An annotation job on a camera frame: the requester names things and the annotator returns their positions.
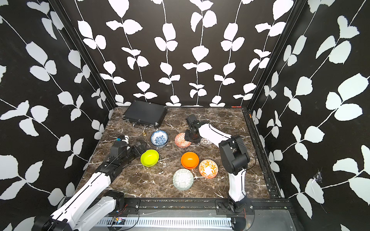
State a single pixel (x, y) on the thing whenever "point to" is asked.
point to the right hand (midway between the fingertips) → (186, 136)
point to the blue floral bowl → (159, 138)
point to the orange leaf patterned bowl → (208, 168)
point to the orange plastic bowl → (190, 160)
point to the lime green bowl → (149, 158)
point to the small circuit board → (120, 221)
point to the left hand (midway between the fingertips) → (143, 144)
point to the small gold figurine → (144, 133)
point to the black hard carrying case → (143, 114)
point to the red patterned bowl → (180, 141)
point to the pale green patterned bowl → (183, 179)
